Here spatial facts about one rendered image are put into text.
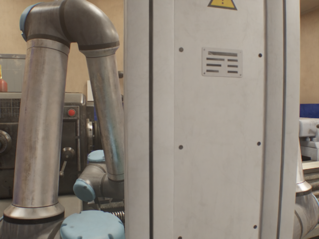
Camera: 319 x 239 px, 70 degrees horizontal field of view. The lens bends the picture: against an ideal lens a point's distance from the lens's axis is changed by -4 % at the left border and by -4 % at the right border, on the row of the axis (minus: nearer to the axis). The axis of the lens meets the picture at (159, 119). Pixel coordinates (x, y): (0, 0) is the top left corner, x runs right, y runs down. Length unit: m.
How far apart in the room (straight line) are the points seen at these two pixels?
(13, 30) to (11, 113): 3.63
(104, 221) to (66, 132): 0.65
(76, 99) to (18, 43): 3.56
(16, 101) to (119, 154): 0.62
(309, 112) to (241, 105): 5.69
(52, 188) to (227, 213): 0.43
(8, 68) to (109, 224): 4.18
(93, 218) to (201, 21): 0.51
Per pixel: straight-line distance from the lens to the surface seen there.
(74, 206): 1.21
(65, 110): 1.17
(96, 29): 0.66
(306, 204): 0.88
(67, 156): 1.15
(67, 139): 1.20
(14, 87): 4.57
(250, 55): 0.47
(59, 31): 0.70
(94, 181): 0.90
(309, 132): 2.23
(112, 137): 0.75
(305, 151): 2.28
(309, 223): 0.89
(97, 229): 0.60
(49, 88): 0.66
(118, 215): 1.28
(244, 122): 0.46
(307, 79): 6.20
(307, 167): 2.00
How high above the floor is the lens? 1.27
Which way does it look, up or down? 3 degrees down
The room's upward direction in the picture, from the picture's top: straight up
